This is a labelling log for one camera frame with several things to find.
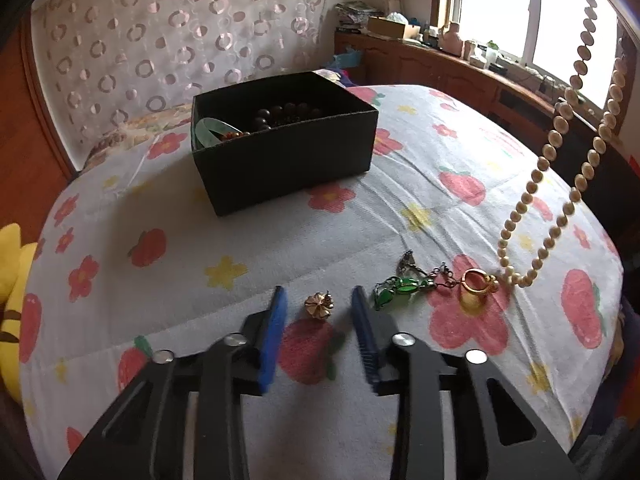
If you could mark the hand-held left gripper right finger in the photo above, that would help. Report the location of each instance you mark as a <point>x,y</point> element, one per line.
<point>365,330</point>

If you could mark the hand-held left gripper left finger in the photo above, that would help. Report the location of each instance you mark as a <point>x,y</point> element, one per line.
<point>272,330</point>

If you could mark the gold flower earring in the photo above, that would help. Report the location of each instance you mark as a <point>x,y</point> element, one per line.
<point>318,306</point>

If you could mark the black jewelry box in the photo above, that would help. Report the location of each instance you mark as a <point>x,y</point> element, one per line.
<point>280,160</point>

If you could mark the green jade bangle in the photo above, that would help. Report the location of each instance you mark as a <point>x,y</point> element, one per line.
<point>210,132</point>

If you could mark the floral quilt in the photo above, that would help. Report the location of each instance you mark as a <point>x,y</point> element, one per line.
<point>135,135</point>

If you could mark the yellow plush toy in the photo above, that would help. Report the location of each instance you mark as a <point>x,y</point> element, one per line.
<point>12,300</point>

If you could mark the wooden cabinet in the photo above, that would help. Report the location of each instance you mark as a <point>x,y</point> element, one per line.
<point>460,80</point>

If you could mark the blue bag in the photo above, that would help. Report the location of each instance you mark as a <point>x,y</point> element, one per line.
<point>347,59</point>

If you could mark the white bottle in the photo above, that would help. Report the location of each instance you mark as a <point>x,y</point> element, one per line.
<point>470,50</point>

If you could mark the pink jug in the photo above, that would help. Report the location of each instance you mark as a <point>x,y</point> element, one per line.
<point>452,40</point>

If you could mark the cardboard box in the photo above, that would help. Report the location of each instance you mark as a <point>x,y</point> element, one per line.
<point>392,27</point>

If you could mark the circle patterned curtain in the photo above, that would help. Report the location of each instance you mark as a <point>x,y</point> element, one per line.
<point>165,45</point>

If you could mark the pile of papers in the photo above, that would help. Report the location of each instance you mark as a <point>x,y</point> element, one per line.
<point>357,16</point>

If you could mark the wooden wardrobe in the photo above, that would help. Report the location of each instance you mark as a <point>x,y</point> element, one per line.
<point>25,135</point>

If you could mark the window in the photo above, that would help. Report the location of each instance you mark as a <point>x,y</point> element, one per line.
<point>530,15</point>

